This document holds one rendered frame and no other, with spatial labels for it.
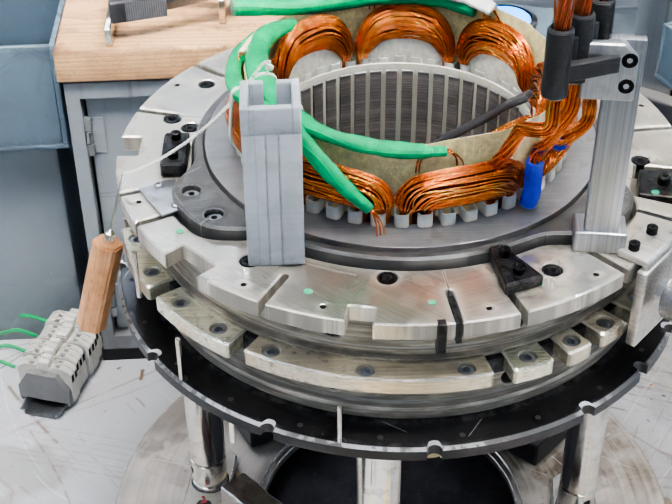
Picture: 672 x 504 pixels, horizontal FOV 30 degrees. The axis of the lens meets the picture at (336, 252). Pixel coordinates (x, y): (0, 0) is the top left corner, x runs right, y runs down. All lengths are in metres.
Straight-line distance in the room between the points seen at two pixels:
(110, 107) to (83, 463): 0.27
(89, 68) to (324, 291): 0.35
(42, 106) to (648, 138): 0.44
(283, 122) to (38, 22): 0.54
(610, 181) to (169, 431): 0.46
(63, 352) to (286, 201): 0.45
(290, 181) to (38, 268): 0.48
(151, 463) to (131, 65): 0.29
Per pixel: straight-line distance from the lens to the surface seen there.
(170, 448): 0.95
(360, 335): 0.61
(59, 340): 1.02
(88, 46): 0.91
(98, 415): 1.01
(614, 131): 0.60
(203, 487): 0.90
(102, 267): 0.71
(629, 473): 0.94
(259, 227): 0.61
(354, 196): 0.61
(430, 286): 0.61
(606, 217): 0.63
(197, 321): 0.65
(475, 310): 0.60
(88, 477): 0.97
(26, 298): 1.07
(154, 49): 0.89
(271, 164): 0.59
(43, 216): 1.02
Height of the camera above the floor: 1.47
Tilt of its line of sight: 36 degrees down
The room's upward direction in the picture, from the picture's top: straight up
